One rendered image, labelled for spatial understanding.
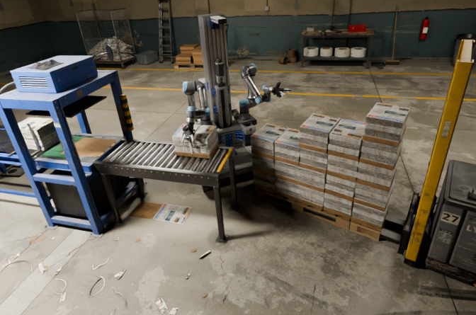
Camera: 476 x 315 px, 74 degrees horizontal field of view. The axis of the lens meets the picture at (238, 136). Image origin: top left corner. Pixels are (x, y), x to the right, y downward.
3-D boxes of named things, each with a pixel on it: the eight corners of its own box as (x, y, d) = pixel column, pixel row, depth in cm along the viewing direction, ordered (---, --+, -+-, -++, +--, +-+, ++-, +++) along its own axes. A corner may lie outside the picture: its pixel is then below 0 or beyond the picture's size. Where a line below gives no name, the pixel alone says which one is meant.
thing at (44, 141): (63, 138, 373) (56, 118, 361) (44, 151, 348) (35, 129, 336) (37, 136, 383) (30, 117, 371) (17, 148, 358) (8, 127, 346)
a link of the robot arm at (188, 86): (200, 120, 371) (195, 85, 330) (188, 122, 370) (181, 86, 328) (200, 113, 379) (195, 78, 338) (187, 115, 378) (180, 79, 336)
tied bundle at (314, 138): (312, 132, 344) (313, 112, 334) (338, 137, 330) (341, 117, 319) (298, 147, 317) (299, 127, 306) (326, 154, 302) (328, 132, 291)
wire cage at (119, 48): (137, 63, 1034) (126, 7, 956) (123, 69, 964) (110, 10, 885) (106, 62, 1065) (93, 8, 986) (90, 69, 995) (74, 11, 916)
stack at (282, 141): (268, 179, 412) (267, 122, 374) (359, 209, 352) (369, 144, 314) (252, 195, 384) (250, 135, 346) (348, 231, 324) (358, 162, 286)
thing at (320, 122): (313, 113, 333) (313, 112, 332) (340, 118, 318) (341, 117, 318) (299, 127, 306) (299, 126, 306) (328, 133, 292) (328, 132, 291)
